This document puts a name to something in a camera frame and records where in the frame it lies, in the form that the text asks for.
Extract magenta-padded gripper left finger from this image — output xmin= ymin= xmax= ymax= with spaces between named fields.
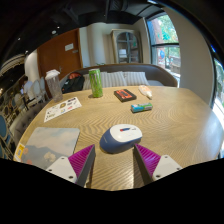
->
xmin=45 ymin=143 xmax=97 ymax=188

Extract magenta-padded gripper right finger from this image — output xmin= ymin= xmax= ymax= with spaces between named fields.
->
xmin=133 ymin=143 xmax=183 ymax=186

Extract white and blue computer mouse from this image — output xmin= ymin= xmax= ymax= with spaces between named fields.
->
xmin=99 ymin=123 xmax=144 ymax=155

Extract sky-print mouse pad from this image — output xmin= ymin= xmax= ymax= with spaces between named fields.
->
xmin=20 ymin=126 xmax=81 ymax=171

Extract yellow code card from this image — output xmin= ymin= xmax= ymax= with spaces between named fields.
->
xmin=13 ymin=143 xmax=27 ymax=163

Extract white sticker sheet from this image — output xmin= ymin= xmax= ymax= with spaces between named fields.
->
xmin=43 ymin=96 xmax=83 ymax=123

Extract grey tufted sofa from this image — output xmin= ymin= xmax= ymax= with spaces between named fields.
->
xmin=9 ymin=99 xmax=51 ymax=148

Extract green and blue small pack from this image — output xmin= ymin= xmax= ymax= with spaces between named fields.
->
xmin=130 ymin=102 xmax=154 ymax=114

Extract black and orange box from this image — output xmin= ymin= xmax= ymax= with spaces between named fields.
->
xmin=113 ymin=88 xmax=138 ymax=103

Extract white dining chairs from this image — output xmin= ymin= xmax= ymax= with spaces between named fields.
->
xmin=13 ymin=76 xmax=48 ymax=108

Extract black and orange backpack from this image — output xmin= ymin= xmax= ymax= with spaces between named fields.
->
xmin=61 ymin=72 xmax=86 ymax=95

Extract person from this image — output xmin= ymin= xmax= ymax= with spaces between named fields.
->
xmin=19 ymin=75 xmax=34 ymax=96

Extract green drink can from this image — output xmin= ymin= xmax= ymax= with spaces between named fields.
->
xmin=88 ymin=68 xmax=104 ymax=99

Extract striped cushion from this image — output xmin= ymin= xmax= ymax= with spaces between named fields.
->
xmin=123 ymin=71 xmax=150 ymax=87
xmin=82 ymin=71 xmax=128 ymax=90

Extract brown curved sofa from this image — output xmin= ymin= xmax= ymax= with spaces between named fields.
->
xmin=59 ymin=63 xmax=179 ymax=89

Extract curved side window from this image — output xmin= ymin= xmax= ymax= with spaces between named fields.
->
xmin=209 ymin=43 xmax=224 ymax=118

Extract brown wooden door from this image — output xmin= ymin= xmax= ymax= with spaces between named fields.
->
xmin=36 ymin=28 xmax=83 ymax=98

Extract black-framed window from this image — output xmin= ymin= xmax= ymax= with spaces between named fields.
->
xmin=145 ymin=12 xmax=182 ymax=80

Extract arched glass-door cabinet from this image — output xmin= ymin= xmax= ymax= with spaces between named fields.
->
xmin=110 ymin=28 xmax=144 ymax=65

